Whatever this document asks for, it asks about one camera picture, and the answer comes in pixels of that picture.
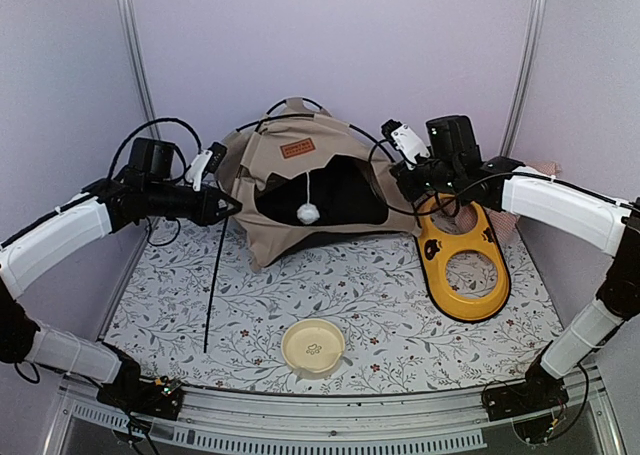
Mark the white pompom tent toy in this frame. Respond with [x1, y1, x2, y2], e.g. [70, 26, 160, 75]
[296, 172, 320, 225]

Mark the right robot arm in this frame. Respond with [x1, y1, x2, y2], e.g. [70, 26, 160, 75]
[381, 115, 639, 411]

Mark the beige pet tent fabric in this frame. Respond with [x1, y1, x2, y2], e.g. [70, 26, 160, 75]
[217, 98, 420, 271]

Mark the floral table mat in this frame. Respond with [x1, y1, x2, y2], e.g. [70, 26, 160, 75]
[105, 222, 561, 395]

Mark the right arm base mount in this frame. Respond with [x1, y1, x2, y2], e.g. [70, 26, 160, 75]
[481, 382, 569, 445]

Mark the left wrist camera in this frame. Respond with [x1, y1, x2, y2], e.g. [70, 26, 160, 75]
[184, 142, 227, 192]

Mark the front aluminium rail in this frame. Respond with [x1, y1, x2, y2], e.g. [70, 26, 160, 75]
[43, 365, 631, 454]

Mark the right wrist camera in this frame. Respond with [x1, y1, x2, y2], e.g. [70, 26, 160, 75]
[381, 119, 430, 170]

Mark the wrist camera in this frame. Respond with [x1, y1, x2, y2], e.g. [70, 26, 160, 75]
[381, 119, 430, 170]
[184, 142, 227, 192]

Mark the right aluminium frame post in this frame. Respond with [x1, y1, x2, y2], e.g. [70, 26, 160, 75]
[500, 0, 547, 157]

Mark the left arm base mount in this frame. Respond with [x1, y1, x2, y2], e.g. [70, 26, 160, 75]
[96, 378, 185, 421]

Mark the pink checkered cushion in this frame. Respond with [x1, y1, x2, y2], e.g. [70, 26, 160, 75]
[453, 161, 562, 240]

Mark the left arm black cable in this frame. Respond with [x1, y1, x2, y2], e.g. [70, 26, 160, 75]
[110, 118, 204, 181]

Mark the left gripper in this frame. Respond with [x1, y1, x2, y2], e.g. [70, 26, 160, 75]
[146, 181, 244, 227]

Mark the black tent pole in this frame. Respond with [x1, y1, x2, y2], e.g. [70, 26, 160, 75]
[234, 97, 394, 162]
[203, 218, 229, 354]

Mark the cream paw print bowl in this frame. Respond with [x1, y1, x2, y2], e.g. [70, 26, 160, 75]
[281, 318, 346, 380]

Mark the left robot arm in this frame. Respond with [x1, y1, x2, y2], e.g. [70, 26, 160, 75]
[1, 138, 241, 409]

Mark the left aluminium frame post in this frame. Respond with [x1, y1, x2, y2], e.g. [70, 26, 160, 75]
[116, 0, 156, 121]

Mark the yellow double bowl holder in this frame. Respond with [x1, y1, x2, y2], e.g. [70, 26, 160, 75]
[416, 199, 511, 323]

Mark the aluminium frame post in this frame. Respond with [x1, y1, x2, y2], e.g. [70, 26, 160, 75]
[500, 0, 547, 157]
[116, 0, 156, 121]

